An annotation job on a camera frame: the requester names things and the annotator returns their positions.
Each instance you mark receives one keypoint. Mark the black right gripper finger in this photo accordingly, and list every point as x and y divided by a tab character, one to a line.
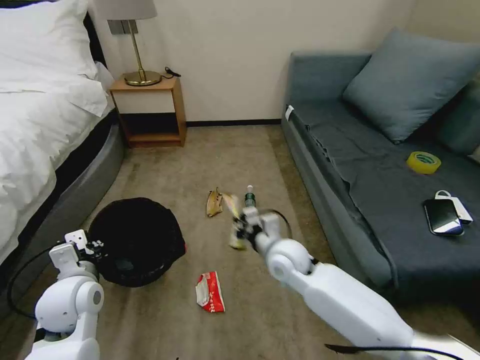
238	236
237	224

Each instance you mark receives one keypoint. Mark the yellow banana peel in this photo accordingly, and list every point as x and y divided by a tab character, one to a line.
237	244

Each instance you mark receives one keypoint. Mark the black trash bin with bag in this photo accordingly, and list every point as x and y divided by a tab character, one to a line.
137	240

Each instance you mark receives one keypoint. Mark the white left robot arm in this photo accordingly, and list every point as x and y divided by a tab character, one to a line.
65	300

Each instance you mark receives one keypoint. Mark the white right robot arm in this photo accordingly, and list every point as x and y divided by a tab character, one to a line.
337	296

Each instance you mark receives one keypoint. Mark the green bottle with white cap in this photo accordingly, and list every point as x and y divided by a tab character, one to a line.
249	198

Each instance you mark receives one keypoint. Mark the brown banana peel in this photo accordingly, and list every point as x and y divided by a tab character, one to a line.
213	204

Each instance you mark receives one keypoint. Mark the red and white paper package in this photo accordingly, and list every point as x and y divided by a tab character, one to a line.
210	294

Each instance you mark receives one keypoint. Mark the blue-grey sofa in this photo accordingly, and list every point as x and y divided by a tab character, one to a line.
360	195

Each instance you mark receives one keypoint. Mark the white sofa tag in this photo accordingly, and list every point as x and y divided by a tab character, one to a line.
289	113

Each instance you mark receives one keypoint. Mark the white duvet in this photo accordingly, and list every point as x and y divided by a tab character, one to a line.
33	131

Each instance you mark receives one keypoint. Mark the wooden nightstand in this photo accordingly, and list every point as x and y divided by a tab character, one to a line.
150	92

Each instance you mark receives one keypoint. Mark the brass table lamp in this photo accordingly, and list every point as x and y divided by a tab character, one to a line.
139	77

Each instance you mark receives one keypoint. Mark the yellow tape roll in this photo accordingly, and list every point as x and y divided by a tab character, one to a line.
423	163

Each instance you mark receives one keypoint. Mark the black power bank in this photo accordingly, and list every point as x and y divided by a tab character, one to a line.
442	217

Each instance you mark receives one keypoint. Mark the black headboard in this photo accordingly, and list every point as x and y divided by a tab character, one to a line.
95	41

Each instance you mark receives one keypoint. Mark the white pillow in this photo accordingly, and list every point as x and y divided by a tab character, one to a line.
41	41

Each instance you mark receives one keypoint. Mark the large blue-grey cushion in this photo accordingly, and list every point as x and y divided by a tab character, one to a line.
408	82

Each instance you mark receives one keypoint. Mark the teal cushion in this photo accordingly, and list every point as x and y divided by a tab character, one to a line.
461	123

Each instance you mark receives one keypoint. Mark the grey bed frame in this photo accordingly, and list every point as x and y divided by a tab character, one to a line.
86	180

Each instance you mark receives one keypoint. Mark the grey wall switch panel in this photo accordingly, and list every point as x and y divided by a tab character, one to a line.
123	27

